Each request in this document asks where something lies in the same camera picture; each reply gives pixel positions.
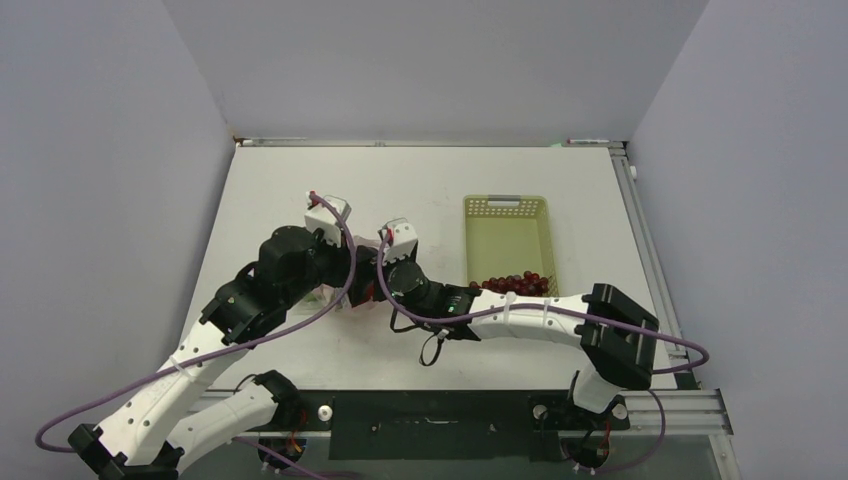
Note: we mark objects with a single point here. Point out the beige plastic basket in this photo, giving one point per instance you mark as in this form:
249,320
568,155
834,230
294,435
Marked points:
506,235

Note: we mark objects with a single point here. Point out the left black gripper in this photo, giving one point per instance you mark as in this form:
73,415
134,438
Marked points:
341,257

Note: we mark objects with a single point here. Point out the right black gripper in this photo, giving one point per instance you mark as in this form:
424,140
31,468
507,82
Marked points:
387,266

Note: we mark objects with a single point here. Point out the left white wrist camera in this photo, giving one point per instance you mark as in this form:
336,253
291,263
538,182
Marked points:
318,216

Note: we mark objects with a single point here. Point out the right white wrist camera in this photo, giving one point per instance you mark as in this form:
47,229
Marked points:
400,241

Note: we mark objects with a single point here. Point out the green cabbage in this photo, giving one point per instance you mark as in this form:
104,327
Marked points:
313,303

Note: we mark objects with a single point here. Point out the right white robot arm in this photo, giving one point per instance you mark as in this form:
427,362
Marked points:
616,334

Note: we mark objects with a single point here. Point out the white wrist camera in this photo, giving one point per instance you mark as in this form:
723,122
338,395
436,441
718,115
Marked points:
318,216
400,241

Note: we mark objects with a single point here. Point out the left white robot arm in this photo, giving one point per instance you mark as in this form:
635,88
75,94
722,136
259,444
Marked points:
153,436

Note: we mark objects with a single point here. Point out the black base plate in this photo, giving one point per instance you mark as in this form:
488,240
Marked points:
444,424

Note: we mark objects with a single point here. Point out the dark red grape bunch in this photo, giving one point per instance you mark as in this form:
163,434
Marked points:
528,283

